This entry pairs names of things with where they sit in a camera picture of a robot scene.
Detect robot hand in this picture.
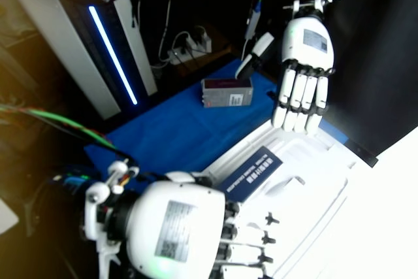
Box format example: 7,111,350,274
125,171,281,279
235,17,336,135

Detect white power strip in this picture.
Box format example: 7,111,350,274
167,29,213,66

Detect dark blue labelled box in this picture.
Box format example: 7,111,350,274
215,146,285,205

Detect white computer tower blue light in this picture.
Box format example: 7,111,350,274
5,0,158,120

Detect white cable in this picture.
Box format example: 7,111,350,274
152,0,173,69

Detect blue cloth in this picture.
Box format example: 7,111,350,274
84,58,347,201

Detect grey box with label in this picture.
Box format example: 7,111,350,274
201,77,254,108

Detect white adapter blue plug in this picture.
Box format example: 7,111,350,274
240,1,264,61

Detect black curtain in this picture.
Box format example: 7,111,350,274
326,0,418,157

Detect white plastic lid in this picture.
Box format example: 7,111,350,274
202,122,360,279

